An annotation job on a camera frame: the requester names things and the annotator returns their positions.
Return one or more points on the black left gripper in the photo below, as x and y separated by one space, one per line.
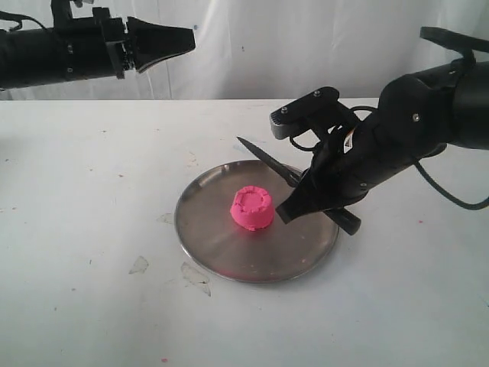
140 45

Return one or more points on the round stainless steel plate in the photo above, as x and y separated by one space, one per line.
211 237

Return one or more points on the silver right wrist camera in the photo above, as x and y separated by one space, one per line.
318 111

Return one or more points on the black knife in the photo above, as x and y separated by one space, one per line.
267 156

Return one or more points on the white backdrop curtain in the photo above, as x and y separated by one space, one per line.
281 49

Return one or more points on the pink dough piece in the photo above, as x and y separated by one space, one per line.
252 208

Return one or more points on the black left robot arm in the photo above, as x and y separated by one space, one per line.
86 48

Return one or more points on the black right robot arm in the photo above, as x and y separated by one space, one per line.
470 104

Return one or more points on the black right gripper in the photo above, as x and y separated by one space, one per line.
412 121

